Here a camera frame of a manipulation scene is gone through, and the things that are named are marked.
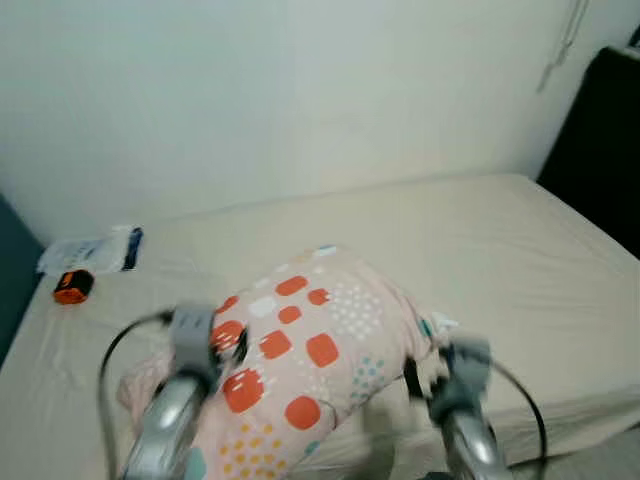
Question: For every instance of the pink pillow with coloured spots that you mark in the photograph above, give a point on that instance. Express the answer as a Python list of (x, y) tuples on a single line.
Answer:
[(330, 320)]

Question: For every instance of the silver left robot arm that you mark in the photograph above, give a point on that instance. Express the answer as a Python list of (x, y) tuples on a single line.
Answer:
[(165, 430)]

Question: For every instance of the bed with beige sheet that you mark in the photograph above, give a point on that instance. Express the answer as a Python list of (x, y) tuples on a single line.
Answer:
[(540, 270)]

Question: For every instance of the orange and black small device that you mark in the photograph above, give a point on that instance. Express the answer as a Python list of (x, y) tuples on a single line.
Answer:
[(73, 288)]

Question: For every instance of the white plastic packet blue edge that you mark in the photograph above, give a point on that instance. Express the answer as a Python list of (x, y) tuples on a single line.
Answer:
[(85, 252)]

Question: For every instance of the dark teal panel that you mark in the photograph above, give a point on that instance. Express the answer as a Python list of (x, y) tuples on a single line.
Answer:
[(15, 280)]

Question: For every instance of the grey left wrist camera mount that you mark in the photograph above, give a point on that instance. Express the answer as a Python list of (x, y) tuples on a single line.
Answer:
[(192, 335)]

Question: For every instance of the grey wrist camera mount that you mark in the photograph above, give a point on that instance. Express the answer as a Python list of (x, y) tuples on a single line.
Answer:
[(467, 365), (192, 335)]

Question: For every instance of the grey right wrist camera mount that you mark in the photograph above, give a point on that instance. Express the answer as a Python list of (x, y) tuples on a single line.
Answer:
[(467, 365)]

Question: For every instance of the white hanging wall rod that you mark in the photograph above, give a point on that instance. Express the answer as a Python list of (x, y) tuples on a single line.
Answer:
[(568, 40)]

